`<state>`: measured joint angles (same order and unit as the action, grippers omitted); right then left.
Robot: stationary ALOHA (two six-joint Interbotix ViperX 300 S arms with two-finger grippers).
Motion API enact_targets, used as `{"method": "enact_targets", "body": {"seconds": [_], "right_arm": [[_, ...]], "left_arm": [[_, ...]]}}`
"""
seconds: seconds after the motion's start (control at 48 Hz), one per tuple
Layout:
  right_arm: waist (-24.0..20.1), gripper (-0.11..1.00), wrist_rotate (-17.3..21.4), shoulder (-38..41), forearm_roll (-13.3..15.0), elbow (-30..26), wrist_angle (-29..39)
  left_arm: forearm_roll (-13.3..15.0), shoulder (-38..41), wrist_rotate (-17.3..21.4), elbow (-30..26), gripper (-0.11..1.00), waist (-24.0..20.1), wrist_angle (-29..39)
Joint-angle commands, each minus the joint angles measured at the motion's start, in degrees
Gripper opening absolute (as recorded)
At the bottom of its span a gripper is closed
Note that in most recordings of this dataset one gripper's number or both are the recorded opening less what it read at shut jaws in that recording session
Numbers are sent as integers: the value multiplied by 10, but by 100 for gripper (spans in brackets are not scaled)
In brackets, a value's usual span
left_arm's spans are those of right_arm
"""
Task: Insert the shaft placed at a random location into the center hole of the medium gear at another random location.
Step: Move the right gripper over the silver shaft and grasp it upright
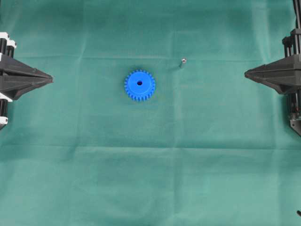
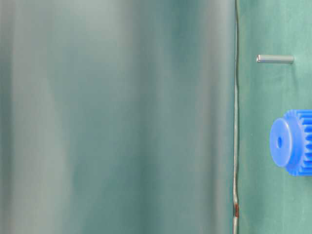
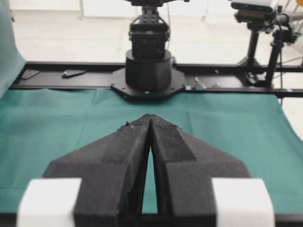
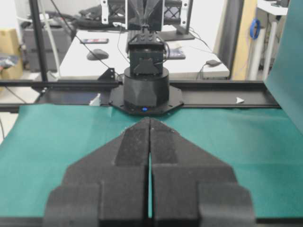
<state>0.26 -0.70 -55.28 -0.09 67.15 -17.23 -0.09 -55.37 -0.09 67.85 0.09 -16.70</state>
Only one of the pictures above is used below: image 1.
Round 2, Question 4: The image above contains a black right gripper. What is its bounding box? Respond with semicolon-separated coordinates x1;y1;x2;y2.
244;28;301;137

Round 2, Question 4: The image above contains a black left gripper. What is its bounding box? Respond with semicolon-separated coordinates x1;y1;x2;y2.
0;32;55;130

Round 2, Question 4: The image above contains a blue plastic gear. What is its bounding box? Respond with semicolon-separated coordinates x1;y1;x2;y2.
124;69;156;102

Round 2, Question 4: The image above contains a green table cloth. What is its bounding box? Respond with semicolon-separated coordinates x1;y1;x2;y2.
0;0;301;226

